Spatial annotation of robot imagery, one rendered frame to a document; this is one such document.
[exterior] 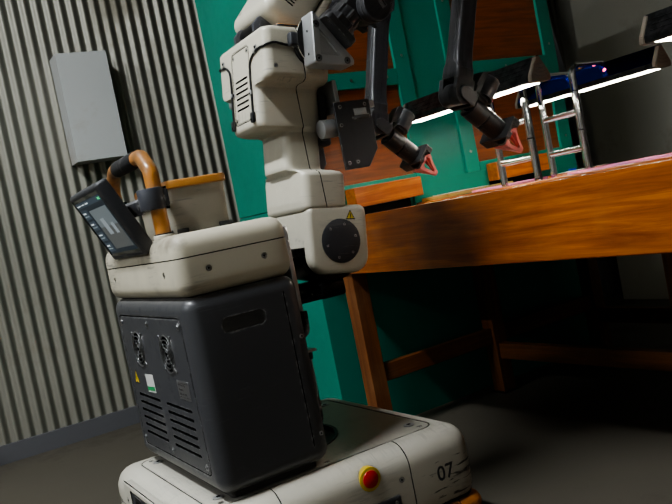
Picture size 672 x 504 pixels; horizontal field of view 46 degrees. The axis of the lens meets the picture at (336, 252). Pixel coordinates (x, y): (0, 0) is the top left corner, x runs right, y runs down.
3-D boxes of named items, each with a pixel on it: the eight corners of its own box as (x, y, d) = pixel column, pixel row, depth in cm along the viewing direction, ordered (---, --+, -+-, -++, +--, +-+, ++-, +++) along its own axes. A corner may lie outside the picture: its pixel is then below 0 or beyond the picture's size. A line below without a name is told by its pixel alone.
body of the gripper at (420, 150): (411, 153, 242) (393, 139, 239) (431, 146, 233) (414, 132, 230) (403, 170, 240) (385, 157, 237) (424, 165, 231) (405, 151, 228)
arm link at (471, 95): (436, 99, 198) (459, 93, 191) (453, 62, 201) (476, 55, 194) (466, 126, 204) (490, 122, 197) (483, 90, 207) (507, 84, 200)
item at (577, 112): (596, 196, 260) (572, 61, 258) (550, 202, 277) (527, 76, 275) (632, 187, 270) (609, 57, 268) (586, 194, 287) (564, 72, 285)
